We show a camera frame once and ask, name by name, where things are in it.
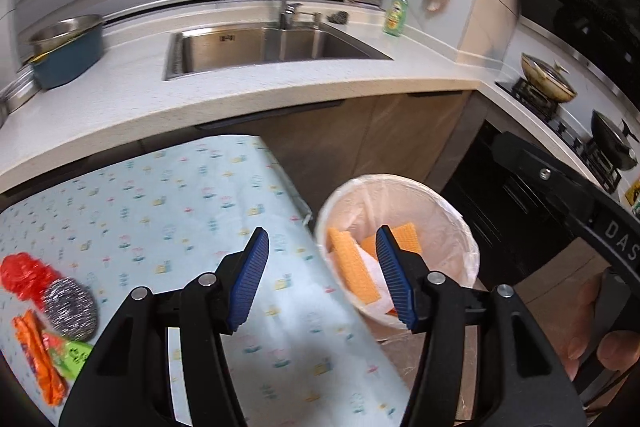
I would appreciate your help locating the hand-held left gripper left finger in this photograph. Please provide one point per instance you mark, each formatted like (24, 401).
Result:
(247, 279)

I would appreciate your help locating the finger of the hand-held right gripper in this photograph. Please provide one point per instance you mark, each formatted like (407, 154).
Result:
(540, 172)

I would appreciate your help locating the stainless steel sink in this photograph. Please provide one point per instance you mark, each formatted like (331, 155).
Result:
(250, 49)

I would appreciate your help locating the wooden cabinet doors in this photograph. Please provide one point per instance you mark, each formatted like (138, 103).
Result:
(360, 142)

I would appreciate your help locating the green dish soap bottle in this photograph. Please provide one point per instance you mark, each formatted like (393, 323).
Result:
(396, 14)

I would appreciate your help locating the steel basin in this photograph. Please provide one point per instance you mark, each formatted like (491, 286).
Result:
(65, 32)

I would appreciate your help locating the bin with pink liner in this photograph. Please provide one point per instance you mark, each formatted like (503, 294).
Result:
(450, 237)

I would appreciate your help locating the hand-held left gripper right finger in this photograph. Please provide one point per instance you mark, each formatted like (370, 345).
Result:
(395, 279)

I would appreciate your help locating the steel wool scourer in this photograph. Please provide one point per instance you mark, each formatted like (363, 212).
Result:
(70, 307)

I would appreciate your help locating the floral tablecloth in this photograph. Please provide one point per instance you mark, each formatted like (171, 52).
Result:
(175, 207)

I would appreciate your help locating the small green box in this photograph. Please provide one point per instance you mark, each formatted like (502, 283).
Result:
(75, 357)

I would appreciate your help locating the person's right hand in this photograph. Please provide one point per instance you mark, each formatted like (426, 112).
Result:
(582, 317)

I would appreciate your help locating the flat steel pan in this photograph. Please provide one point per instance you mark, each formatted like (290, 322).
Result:
(15, 89)

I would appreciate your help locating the black oven front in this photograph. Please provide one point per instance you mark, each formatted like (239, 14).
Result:
(500, 217)

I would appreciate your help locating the blue plastic basin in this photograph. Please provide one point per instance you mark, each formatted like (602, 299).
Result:
(70, 62)

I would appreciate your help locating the orange snack wrapper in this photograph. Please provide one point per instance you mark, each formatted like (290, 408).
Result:
(40, 357)

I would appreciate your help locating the gas stove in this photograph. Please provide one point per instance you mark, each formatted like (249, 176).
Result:
(565, 127)

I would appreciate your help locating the pan with glass lid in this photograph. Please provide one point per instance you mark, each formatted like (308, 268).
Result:
(547, 77)

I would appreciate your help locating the dark scouring ball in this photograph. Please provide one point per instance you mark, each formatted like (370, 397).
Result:
(338, 18)

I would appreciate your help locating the black wok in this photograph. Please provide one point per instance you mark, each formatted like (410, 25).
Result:
(612, 139)

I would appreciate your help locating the orange foam net sleeve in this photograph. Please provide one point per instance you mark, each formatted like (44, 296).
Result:
(407, 237)
(355, 267)

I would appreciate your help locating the red mesh scrubber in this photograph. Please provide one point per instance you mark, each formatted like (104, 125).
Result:
(25, 274)

